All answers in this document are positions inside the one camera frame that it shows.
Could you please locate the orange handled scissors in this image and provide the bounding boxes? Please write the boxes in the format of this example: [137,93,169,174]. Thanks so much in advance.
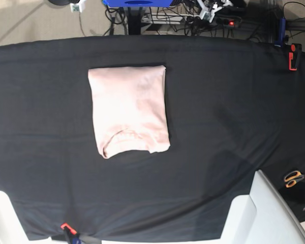
[283,170,305,188]

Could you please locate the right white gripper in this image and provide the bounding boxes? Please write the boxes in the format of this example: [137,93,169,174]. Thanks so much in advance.
[70,0,86,12]

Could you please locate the black table cloth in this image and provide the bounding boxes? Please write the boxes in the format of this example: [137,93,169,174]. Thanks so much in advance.
[0,36,305,242]

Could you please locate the white left chair armrest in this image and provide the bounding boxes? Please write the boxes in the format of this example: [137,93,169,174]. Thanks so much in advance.
[0,191,52,244]

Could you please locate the blue plastic box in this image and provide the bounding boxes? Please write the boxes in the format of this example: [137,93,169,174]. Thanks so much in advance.
[102,0,172,8]

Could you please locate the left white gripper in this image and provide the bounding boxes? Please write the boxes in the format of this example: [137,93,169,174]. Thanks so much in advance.
[197,0,233,22]

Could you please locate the pink T-shirt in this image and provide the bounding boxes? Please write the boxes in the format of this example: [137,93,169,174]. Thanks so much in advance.
[88,66,170,159]

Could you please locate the red black clamp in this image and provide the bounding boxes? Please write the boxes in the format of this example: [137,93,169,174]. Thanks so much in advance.
[288,43,302,71]

